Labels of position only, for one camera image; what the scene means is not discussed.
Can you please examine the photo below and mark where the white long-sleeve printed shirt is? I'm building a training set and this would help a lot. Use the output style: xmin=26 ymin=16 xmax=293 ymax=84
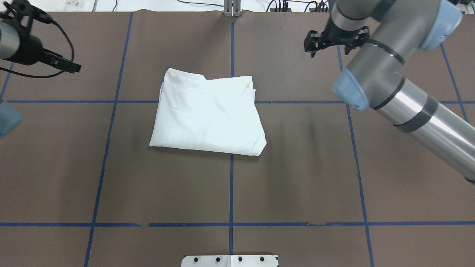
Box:
xmin=149 ymin=68 xmax=267 ymax=156

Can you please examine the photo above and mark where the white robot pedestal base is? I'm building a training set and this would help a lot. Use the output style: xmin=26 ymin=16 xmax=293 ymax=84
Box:
xmin=180 ymin=254 xmax=279 ymax=267

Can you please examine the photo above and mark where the black braided left cable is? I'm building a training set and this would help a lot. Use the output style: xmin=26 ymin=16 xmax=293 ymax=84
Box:
xmin=0 ymin=19 xmax=75 ymax=79

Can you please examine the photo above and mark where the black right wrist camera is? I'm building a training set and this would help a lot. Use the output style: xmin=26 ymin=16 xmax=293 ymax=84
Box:
xmin=344 ymin=26 xmax=370 ymax=55

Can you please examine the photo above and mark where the aluminium frame post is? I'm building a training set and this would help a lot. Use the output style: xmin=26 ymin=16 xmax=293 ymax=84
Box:
xmin=223 ymin=0 xmax=242 ymax=17

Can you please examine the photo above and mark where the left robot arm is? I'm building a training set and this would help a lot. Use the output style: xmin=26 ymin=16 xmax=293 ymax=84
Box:
xmin=0 ymin=20 xmax=82 ymax=139

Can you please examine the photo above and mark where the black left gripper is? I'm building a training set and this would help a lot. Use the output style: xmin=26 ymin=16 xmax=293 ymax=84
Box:
xmin=13 ymin=35 xmax=82 ymax=74

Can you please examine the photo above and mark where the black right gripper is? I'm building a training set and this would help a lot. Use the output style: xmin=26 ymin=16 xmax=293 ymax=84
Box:
xmin=304 ymin=24 xmax=366 ymax=59

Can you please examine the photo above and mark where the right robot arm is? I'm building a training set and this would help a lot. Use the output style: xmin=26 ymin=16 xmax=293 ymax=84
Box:
xmin=303 ymin=0 xmax=475 ymax=183

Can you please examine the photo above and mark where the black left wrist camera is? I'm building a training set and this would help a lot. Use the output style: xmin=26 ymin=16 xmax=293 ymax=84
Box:
xmin=1 ymin=0 xmax=54 ymax=25

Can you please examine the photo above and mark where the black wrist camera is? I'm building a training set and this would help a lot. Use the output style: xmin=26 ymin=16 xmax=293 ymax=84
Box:
xmin=1 ymin=0 xmax=54 ymax=25
xmin=344 ymin=26 xmax=370 ymax=55

